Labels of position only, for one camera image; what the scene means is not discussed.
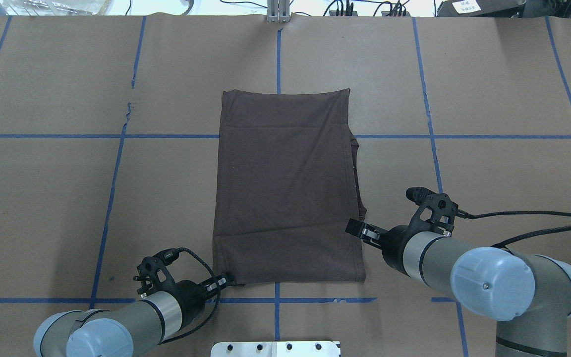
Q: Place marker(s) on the white central pillar mount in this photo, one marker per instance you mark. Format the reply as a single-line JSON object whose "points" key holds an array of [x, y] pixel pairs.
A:
{"points": [[277, 349]]}

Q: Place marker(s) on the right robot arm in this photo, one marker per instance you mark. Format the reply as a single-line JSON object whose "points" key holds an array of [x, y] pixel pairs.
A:
{"points": [[529, 296]]}

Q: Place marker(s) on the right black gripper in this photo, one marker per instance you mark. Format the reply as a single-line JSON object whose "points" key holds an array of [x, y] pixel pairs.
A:
{"points": [[393, 244]]}

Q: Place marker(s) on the clear plastic bag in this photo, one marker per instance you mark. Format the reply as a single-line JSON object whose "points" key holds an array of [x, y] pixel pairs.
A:
{"points": [[56, 7]]}

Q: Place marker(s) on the aluminium frame post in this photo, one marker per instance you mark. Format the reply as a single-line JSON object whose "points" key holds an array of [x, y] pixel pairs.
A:
{"points": [[278, 11]]}

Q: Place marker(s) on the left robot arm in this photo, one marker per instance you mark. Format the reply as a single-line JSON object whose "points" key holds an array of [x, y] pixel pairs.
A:
{"points": [[131, 331]]}

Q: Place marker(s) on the dark brown t-shirt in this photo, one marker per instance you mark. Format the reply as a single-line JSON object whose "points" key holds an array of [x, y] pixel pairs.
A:
{"points": [[287, 186]]}

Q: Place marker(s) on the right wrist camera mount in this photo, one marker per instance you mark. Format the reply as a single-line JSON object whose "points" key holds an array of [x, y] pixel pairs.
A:
{"points": [[436, 212]]}

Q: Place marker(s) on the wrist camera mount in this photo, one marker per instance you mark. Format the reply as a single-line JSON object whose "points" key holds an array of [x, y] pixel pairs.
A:
{"points": [[153, 274], [436, 212]]}

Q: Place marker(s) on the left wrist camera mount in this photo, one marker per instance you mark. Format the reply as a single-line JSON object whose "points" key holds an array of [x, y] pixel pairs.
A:
{"points": [[153, 274]]}

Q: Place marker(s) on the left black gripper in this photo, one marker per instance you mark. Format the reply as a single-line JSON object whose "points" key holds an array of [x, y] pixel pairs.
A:
{"points": [[190, 296]]}

